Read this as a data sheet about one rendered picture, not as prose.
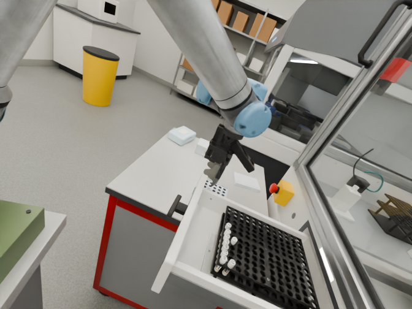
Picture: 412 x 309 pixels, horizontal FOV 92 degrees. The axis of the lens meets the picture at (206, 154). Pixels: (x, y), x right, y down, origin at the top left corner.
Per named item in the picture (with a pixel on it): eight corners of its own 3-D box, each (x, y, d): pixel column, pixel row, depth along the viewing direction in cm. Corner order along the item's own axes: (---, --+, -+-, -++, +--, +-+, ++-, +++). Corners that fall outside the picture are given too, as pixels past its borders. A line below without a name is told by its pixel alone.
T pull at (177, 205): (165, 217, 44) (167, 213, 44) (176, 196, 51) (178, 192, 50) (180, 224, 44) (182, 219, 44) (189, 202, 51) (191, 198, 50)
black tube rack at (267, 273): (205, 279, 43) (217, 262, 39) (218, 220, 58) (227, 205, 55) (301, 324, 42) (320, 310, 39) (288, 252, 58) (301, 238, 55)
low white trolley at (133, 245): (87, 298, 99) (105, 186, 63) (146, 213, 154) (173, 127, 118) (193, 348, 98) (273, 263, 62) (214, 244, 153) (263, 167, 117)
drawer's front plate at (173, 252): (149, 291, 38) (165, 259, 33) (190, 198, 64) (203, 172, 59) (158, 295, 38) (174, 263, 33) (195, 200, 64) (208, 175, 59)
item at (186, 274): (164, 282, 39) (172, 266, 36) (196, 200, 62) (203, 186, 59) (351, 370, 39) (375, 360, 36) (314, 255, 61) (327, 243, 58)
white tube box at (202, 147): (194, 152, 101) (197, 143, 99) (197, 145, 109) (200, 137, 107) (216, 162, 102) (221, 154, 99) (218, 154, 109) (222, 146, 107)
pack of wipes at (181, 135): (181, 146, 102) (183, 139, 99) (166, 137, 104) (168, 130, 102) (194, 139, 114) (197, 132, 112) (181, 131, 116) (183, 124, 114)
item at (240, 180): (234, 185, 90) (235, 182, 90) (232, 173, 98) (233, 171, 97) (259, 192, 93) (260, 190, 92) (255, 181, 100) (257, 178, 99)
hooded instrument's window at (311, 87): (241, 125, 119) (282, 45, 98) (247, 87, 277) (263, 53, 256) (419, 205, 118) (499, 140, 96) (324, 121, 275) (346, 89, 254)
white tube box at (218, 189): (191, 194, 75) (194, 186, 73) (197, 182, 82) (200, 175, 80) (221, 208, 74) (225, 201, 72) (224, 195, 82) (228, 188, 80)
